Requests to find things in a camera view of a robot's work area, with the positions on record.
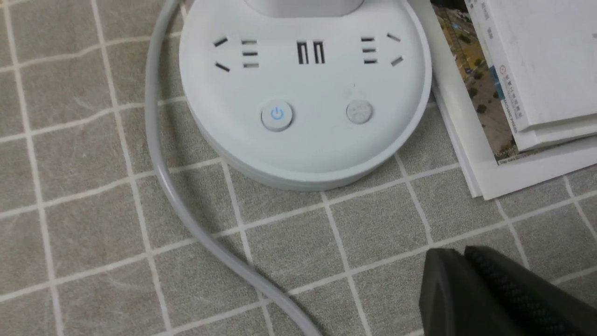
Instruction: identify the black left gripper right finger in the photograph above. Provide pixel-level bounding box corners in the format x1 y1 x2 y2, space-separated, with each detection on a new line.
464 246 597 336

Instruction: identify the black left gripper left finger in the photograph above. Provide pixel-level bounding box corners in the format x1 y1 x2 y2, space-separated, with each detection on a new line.
419 248 525 336

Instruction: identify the white desk lamp with sockets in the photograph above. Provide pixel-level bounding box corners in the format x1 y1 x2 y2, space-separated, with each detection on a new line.
179 0 431 191

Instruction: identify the middle white book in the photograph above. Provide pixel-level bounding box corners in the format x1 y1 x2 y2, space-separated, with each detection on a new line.
508 113 597 152

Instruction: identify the bottom large white magazine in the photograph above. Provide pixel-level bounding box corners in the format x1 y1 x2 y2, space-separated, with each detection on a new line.
409 0 596 200

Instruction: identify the top self-driving textbook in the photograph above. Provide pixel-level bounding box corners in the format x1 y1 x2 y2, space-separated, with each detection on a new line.
471 0 597 134

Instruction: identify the grey checked tablecloth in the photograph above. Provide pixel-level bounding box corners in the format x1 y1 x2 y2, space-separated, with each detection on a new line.
0 0 596 336

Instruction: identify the white lamp power cable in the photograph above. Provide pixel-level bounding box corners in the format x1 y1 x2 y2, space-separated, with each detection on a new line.
145 0 322 336

